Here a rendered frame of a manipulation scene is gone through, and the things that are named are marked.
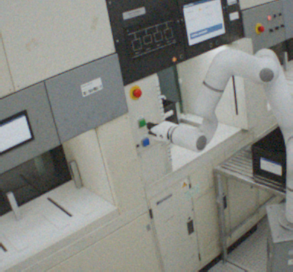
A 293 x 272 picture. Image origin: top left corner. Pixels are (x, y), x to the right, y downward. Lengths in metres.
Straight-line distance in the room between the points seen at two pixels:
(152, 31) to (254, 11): 0.79
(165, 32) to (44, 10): 0.64
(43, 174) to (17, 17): 1.00
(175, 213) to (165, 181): 0.23
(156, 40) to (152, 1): 0.18
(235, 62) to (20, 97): 0.81
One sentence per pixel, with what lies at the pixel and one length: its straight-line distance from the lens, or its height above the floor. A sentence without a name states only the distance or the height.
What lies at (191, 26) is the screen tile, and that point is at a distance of 2.14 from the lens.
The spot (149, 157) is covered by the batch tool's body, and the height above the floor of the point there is 1.01.
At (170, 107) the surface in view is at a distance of 2.37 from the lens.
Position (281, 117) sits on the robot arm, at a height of 1.29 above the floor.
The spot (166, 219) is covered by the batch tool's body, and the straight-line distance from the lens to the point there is 2.31.
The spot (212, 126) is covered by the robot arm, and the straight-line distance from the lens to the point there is 1.77.
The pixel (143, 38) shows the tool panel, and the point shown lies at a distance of 1.93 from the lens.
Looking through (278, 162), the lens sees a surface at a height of 0.89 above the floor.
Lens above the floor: 1.99
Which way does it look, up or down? 24 degrees down
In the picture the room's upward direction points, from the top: 11 degrees counter-clockwise
